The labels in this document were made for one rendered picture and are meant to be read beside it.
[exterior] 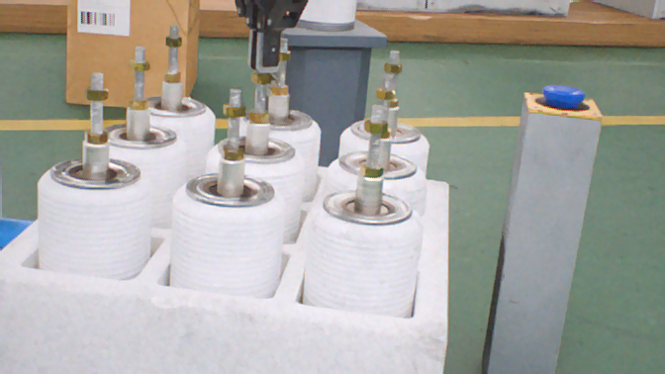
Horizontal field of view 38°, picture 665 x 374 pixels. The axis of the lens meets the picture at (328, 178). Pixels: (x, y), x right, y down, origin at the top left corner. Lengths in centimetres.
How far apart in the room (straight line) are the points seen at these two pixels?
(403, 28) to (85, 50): 122
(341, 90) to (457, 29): 171
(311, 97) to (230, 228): 55
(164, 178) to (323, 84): 44
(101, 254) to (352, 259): 21
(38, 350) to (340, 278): 26
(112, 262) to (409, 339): 26
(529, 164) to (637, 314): 41
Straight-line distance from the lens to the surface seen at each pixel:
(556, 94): 96
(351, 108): 133
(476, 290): 129
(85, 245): 83
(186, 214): 80
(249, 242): 79
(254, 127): 92
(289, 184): 91
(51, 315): 83
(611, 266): 145
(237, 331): 79
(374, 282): 78
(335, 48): 130
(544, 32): 316
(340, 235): 77
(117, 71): 199
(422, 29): 296
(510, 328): 103
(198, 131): 104
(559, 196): 97
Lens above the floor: 53
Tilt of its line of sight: 19 degrees down
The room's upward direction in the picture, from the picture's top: 5 degrees clockwise
